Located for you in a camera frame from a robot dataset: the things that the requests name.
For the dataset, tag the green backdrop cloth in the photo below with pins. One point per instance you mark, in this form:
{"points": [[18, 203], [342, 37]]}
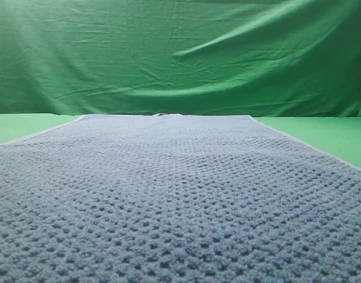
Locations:
{"points": [[262, 58]]}

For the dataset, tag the blue waffle-weave towel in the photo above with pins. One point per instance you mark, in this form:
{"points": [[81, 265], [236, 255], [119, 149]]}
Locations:
{"points": [[176, 199]]}

